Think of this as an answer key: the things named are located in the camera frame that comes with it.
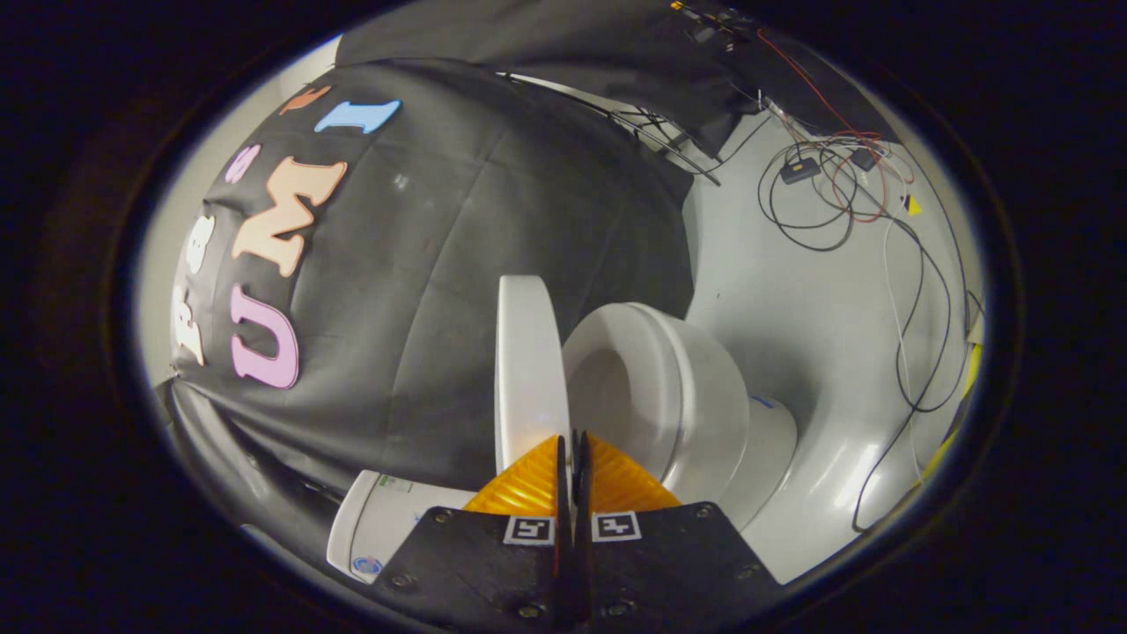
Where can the black light stand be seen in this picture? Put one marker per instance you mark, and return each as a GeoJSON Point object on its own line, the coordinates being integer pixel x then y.
{"type": "Point", "coordinates": [651, 136]}

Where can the black backdrop cloth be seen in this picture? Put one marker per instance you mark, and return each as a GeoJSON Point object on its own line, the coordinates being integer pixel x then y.
{"type": "Point", "coordinates": [440, 291]}
{"type": "Point", "coordinates": [572, 44]}
{"type": "Point", "coordinates": [238, 449]}

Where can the white toilet tank lid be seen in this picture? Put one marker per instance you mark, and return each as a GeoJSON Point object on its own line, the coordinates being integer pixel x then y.
{"type": "Point", "coordinates": [343, 537]}

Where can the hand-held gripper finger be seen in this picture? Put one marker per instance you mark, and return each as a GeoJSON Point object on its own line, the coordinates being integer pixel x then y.
{"type": "Point", "coordinates": [581, 546]}
{"type": "Point", "coordinates": [563, 546]}

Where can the black power adapter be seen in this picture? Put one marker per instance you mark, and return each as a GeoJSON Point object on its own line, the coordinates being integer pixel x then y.
{"type": "Point", "coordinates": [799, 169]}

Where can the white toilet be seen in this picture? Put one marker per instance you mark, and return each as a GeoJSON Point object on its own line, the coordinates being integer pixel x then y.
{"type": "Point", "coordinates": [757, 440]}

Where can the spare orange and black gripper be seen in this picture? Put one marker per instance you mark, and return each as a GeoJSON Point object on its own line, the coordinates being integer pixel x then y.
{"type": "Point", "coordinates": [704, 22]}

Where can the white toilet seat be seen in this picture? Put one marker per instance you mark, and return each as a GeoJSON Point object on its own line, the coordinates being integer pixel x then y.
{"type": "Point", "coordinates": [704, 387]}

